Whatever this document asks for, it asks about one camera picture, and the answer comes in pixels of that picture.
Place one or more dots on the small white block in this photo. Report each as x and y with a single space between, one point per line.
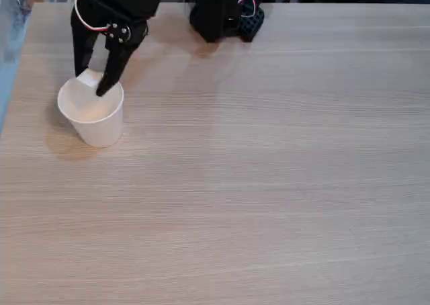
89 79

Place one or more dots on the white paper cup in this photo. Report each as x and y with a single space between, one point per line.
97 127

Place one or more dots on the person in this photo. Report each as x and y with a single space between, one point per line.
11 23

